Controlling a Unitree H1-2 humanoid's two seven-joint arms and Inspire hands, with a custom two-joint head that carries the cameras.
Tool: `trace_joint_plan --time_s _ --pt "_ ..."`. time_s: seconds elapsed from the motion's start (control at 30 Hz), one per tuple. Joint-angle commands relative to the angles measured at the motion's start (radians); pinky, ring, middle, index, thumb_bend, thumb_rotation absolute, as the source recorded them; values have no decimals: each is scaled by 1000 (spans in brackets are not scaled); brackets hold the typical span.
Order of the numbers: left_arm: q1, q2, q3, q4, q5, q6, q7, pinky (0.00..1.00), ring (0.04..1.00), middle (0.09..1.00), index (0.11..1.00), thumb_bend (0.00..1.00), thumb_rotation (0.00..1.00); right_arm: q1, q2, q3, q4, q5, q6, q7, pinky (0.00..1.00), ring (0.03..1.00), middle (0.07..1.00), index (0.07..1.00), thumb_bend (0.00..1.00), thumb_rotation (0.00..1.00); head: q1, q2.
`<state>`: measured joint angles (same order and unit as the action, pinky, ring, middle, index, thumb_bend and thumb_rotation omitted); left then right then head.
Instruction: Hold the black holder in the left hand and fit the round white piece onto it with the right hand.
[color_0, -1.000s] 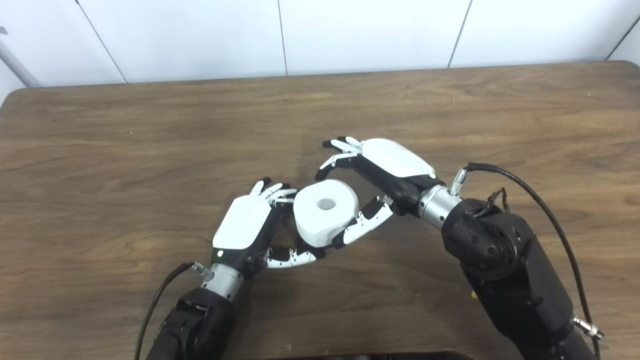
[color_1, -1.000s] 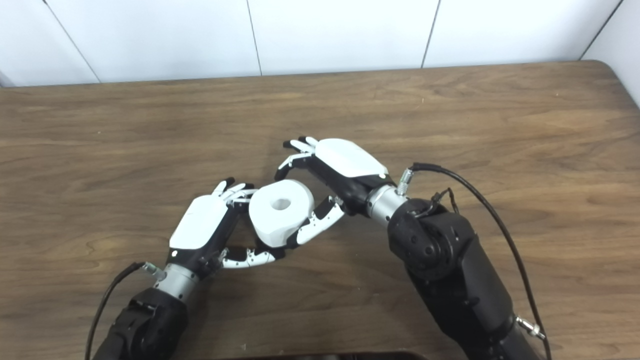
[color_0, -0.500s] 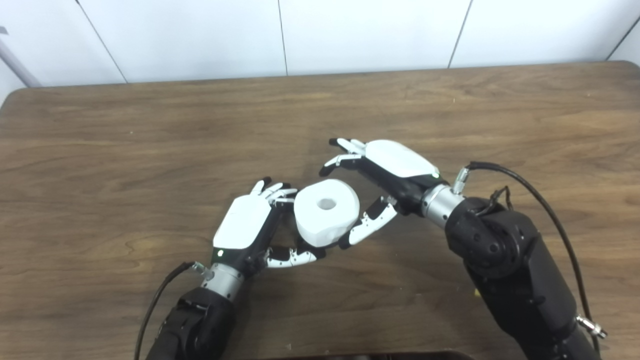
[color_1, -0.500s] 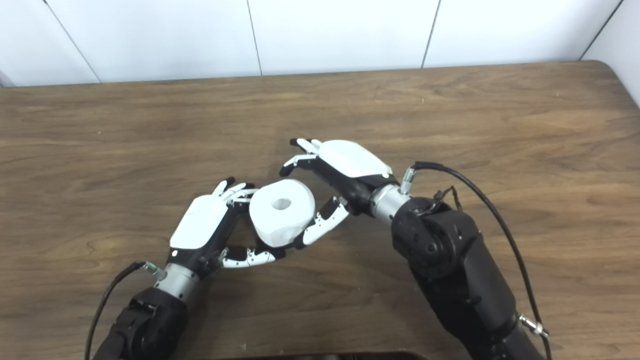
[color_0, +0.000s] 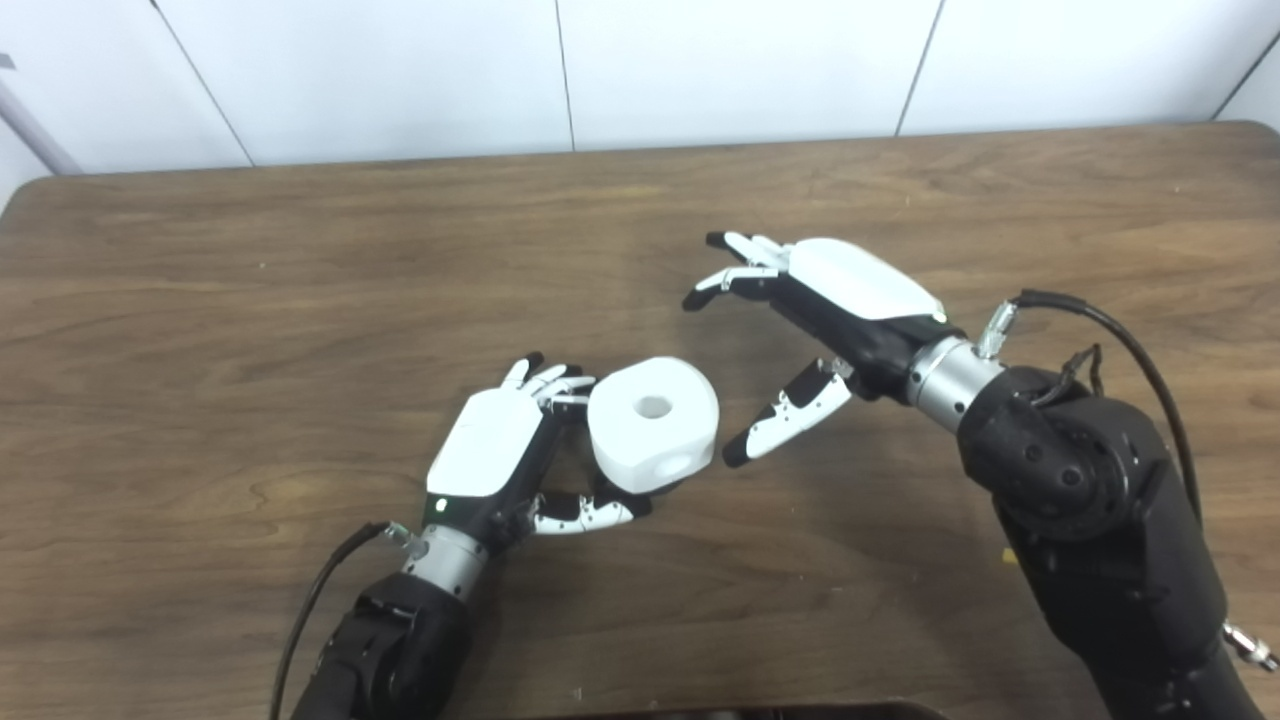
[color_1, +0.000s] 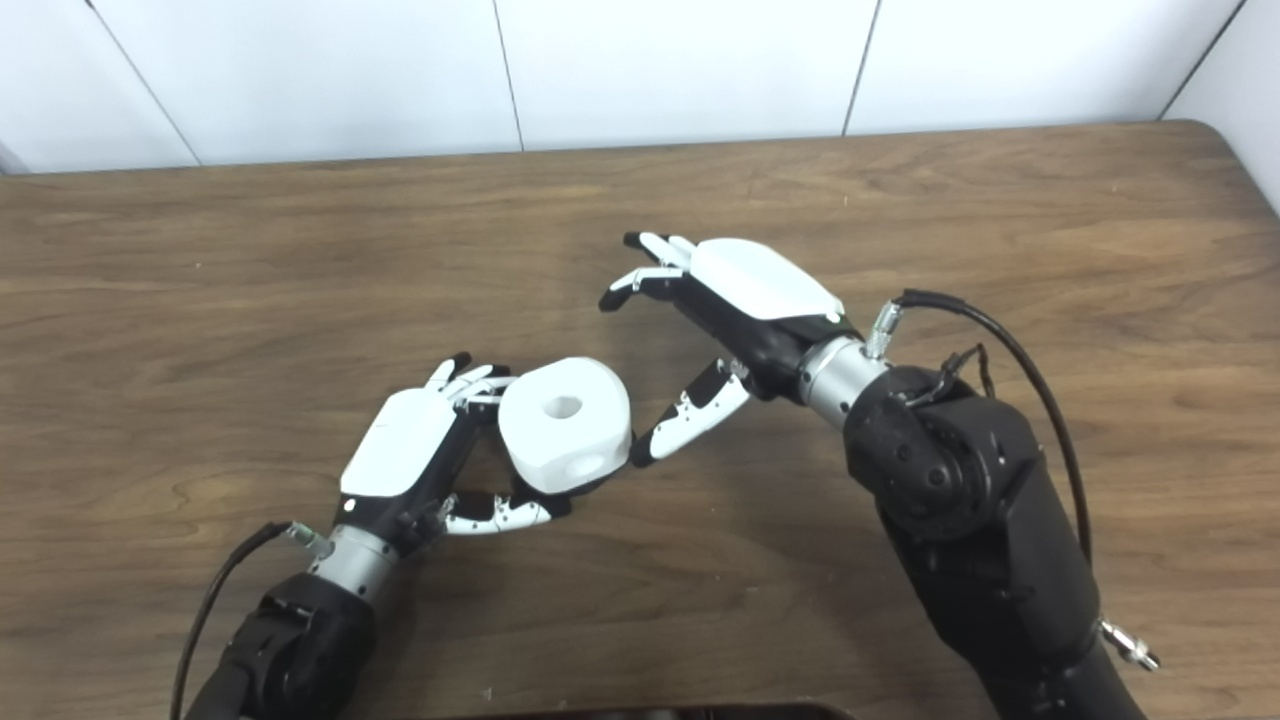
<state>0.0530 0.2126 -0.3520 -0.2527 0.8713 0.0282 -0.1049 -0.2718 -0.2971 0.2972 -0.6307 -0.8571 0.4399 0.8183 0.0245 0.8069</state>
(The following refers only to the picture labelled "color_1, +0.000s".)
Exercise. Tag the black plastic holder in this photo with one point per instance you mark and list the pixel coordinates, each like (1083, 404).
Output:
(528, 489)

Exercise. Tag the round white plastic piece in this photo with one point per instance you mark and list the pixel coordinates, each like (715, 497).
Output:
(560, 445)

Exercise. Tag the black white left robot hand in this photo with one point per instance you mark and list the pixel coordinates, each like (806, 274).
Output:
(400, 445)

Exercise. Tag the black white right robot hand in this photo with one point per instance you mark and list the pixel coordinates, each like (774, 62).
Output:
(760, 280)

